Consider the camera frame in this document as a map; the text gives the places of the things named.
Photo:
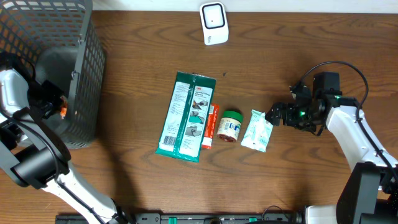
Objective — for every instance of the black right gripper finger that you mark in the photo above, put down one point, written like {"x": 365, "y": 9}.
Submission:
{"x": 274, "y": 119}
{"x": 276, "y": 110}

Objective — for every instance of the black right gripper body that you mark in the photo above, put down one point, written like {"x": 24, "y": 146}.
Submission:
{"x": 296, "y": 116}

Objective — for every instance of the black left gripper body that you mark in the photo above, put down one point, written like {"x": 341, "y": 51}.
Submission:
{"x": 45, "y": 105}

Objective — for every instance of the orange small box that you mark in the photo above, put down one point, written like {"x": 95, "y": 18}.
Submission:
{"x": 64, "y": 107}

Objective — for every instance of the pale green tissue pack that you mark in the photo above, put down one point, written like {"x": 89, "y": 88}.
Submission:
{"x": 258, "y": 132}

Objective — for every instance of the green lid cream jar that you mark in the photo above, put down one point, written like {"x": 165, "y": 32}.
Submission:
{"x": 230, "y": 126}

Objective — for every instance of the red white tube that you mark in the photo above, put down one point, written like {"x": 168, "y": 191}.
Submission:
{"x": 210, "y": 126}

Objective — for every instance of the green wipes package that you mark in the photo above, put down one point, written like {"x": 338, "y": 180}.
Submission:
{"x": 185, "y": 123}

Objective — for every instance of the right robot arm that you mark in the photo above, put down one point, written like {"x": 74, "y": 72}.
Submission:
{"x": 370, "y": 194}

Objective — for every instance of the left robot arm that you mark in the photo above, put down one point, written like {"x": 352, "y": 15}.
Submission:
{"x": 33, "y": 155}

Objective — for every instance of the white barcode scanner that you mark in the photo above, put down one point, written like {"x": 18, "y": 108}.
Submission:
{"x": 214, "y": 23}

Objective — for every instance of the grey plastic basket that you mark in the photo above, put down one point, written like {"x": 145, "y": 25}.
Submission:
{"x": 57, "y": 41}

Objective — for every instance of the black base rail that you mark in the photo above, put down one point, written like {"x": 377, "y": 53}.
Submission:
{"x": 269, "y": 217}

